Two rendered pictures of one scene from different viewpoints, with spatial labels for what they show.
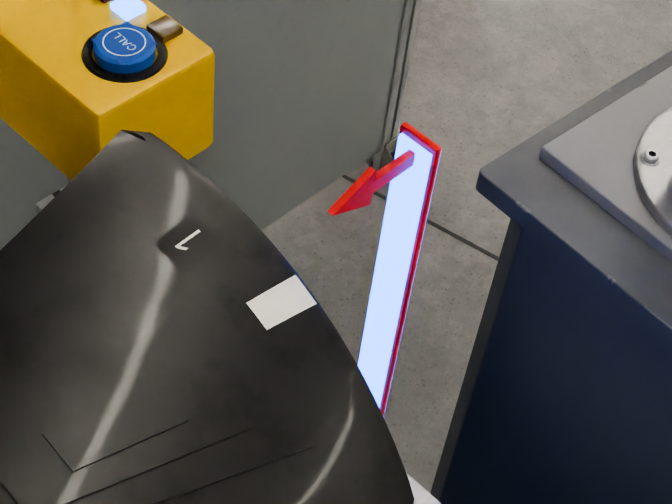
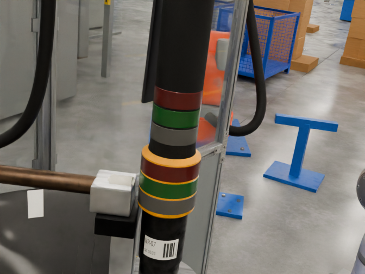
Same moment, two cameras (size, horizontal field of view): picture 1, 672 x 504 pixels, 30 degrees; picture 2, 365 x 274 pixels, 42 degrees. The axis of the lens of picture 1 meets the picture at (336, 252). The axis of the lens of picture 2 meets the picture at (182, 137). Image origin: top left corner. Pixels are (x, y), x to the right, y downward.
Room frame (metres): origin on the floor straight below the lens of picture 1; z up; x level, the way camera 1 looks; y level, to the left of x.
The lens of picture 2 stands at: (-0.13, 0.19, 1.70)
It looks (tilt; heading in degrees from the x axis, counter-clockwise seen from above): 22 degrees down; 357
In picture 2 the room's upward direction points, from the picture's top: 7 degrees clockwise
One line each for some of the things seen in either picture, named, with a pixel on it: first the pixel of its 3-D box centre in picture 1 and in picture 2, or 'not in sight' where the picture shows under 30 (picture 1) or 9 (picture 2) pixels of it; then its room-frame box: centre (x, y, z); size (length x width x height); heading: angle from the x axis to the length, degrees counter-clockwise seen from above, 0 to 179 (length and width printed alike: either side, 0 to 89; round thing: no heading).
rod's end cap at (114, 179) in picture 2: not in sight; (120, 188); (0.18, 0.22, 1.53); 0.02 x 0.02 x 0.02; 87
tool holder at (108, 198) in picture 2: not in sight; (149, 240); (0.18, 0.19, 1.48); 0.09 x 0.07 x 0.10; 87
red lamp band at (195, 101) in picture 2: not in sight; (178, 94); (0.18, 0.18, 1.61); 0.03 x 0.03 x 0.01
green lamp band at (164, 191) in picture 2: not in sight; (169, 177); (0.18, 0.18, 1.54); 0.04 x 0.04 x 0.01
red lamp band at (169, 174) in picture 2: not in sight; (170, 161); (0.18, 0.18, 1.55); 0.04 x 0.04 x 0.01
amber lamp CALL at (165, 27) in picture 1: (164, 29); not in sight; (0.65, 0.13, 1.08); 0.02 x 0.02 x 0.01; 52
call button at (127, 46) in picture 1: (124, 50); not in sight; (0.62, 0.15, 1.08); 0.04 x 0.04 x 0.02
